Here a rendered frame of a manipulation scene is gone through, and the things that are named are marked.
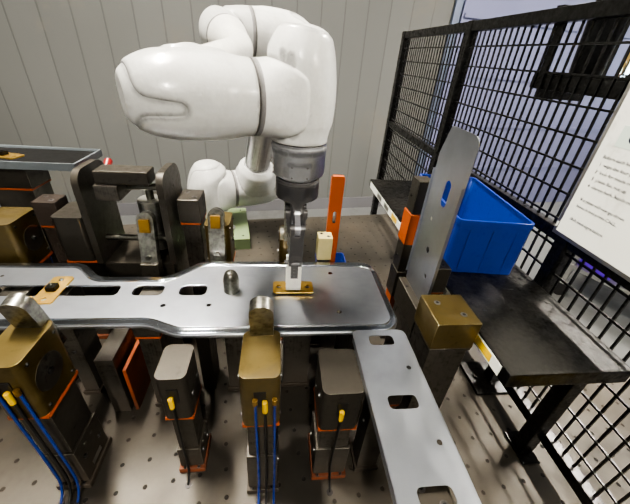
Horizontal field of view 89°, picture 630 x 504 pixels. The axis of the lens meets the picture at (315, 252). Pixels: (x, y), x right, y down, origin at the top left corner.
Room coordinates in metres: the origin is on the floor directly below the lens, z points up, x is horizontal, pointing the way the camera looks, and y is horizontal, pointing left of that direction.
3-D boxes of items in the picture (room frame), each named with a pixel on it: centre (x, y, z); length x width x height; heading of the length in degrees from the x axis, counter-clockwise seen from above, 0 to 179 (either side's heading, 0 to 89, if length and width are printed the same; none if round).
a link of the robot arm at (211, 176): (1.26, 0.46, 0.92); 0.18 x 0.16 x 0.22; 118
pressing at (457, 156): (0.56, -0.22, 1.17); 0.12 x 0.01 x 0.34; 8
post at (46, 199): (0.67, 0.63, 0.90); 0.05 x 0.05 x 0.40; 8
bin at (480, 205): (0.76, -0.37, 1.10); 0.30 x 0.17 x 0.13; 2
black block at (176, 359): (0.33, 0.21, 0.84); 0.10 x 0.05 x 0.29; 8
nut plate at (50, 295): (0.47, 0.50, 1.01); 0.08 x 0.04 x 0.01; 9
